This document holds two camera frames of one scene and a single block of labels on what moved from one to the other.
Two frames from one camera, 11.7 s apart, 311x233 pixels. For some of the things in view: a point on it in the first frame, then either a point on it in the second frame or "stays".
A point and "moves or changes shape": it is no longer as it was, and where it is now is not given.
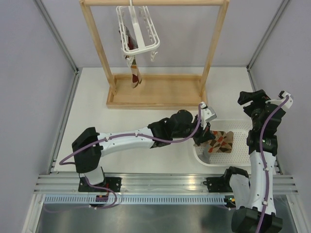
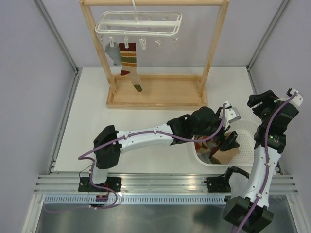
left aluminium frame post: x=57 y=35 stays
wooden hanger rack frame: x=158 y=91 stays
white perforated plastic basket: x=239 y=156 stays
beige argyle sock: x=226 y=145 moves or changes shape
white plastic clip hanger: x=137 y=31 moves or changes shape
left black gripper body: x=200 y=134 to x=220 y=137
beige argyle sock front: x=215 y=144 moves or changes shape
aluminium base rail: x=283 y=183 stays
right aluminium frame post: x=267 y=32 stays
